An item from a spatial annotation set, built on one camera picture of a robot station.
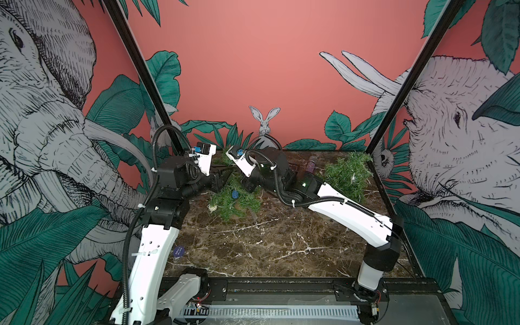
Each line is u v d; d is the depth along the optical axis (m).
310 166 1.11
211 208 0.75
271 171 0.44
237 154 0.51
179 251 0.83
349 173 0.68
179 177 0.47
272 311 0.70
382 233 0.42
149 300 0.37
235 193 0.70
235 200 0.76
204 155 0.54
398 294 0.75
